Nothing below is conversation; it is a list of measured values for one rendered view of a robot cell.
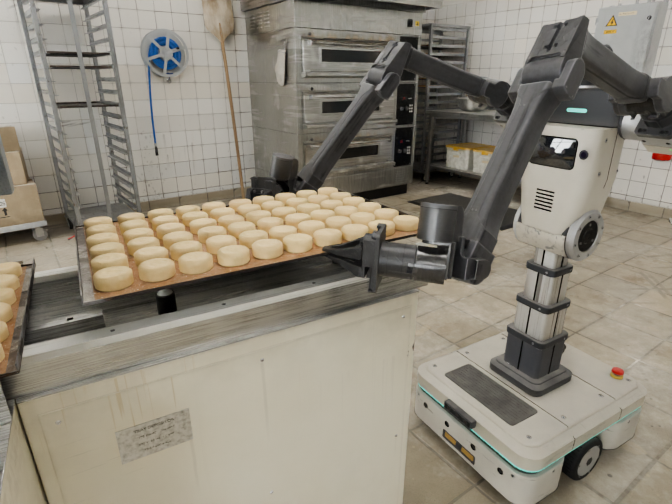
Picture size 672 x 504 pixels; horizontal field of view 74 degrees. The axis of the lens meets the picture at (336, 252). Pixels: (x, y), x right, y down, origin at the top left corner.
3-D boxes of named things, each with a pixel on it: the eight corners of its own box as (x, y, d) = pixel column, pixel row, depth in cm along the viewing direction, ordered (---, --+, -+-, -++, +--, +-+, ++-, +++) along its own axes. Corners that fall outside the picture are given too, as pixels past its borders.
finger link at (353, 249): (316, 283, 74) (371, 291, 72) (317, 242, 71) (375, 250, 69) (327, 267, 80) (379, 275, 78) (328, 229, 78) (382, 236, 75)
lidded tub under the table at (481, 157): (468, 171, 518) (470, 148, 508) (493, 167, 543) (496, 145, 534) (496, 177, 489) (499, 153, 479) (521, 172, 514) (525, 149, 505)
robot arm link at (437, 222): (490, 280, 73) (448, 269, 80) (500, 209, 71) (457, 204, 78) (439, 283, 66) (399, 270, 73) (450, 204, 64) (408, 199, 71)
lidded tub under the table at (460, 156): (441, 166, 549) (443, 144, 540) (467, 162, 573) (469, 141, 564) (466, 171, 519) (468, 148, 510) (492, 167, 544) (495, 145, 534)
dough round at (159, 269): (175, 280, 64) (173, 267, 64) (138, 285, 63) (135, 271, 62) (176, 267, 69) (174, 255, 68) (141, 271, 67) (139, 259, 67)
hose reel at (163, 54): (194, 150, 458) (181, 31, 418) (200, 152, 445) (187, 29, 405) (153, 154, 435) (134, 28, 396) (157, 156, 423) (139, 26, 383)
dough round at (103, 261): (89, 278, 65) (86, 265, 65) (96, 266, 70) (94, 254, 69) (126, 274, 67) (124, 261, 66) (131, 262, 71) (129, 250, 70)
